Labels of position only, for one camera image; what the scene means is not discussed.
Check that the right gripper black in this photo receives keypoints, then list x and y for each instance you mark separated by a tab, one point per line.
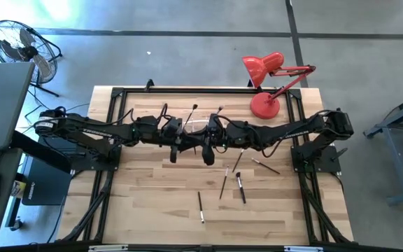
215	134

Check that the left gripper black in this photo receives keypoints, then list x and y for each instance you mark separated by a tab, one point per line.
173	131

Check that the thin black makeup brush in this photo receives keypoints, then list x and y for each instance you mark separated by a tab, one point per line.
265	166
238	161
201	207

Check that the black eyeliner pencil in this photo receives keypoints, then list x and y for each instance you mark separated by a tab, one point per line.
224	182

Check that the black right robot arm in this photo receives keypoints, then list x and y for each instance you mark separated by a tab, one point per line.
292	134

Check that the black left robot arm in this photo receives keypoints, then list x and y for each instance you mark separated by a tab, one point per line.
93	130

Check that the clear acrylic brush organizer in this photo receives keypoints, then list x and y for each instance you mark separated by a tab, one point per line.
201	126

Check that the red desk lamp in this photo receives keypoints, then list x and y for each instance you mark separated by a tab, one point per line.
265	106

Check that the black case with white print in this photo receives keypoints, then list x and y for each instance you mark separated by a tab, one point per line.
44	182

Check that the yellow and white box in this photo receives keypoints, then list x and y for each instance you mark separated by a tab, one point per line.
19	189

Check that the black crossbeam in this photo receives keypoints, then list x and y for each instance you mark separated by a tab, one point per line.
47	248

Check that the grey metal cart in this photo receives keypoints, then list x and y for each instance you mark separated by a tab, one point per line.
380	129

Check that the black floor fan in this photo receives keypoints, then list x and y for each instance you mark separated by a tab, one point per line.
23	52

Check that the dark grey desk panel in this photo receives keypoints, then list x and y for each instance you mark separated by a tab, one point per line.
2	105

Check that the black caster wheel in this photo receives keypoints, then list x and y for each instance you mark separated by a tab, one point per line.
17	224

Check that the black aluminium table frame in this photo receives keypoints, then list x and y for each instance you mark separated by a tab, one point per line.
187	90

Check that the black frame clamp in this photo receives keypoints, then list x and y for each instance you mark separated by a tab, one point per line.
250	84
149	84

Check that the white bracket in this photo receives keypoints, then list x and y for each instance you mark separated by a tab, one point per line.
107	248
303	249

